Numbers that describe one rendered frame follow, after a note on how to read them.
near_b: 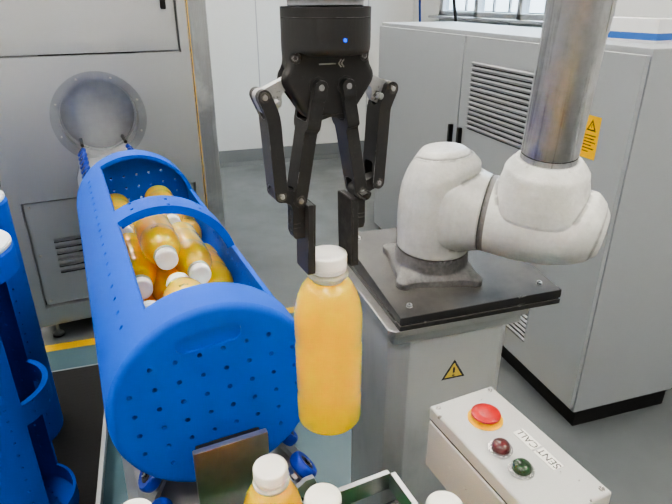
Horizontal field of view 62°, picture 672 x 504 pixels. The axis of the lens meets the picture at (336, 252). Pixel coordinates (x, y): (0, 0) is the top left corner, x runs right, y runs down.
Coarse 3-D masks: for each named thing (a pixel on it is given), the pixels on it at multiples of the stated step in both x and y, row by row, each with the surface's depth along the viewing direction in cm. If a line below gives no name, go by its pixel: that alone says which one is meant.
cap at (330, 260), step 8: (320, 248) 56; (328, 248) 56; (336, 248) 56; (320, 256) 54; (328, 256) 54; (336, 256) 54; (344, 256) 54; (320, 264) 53; (328, 264) 53; (336, 264) 53; (344, 264) 54; (320, 272) 54; (328, 272) 53; (336, 272) 54
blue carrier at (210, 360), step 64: (128, 192) 144; (192, 192) 143; (128, 256) 88; (128, 320) 73; (192, 320) 69; (256, 320) 73; (128, 384) 68; (192, 384) 72; (256, 384) 76; (128, 448) 72; (192, 448) 76
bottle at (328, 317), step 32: (320, 288) 54; (352, 288) 56; (320, 320) 54; (352, 320) 55; (320, 352) 56; (352, 352) 57; (320, 384) 57; (352, 384) 59; (320, 416) 59; (352, 416) 60
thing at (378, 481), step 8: (384, 472) 78; (360, 480) 76; (368, 480) 76; (376, 480) 77; (384, 480) 78; (344, 488) 75; (352, 488) 75; (360, 488) 76; (368, 488) 77; (376, 488) 78; (384, 488) 78; (344, 496) 75; (352, 496) 76; (360, 496) 77; (368, 496) 78
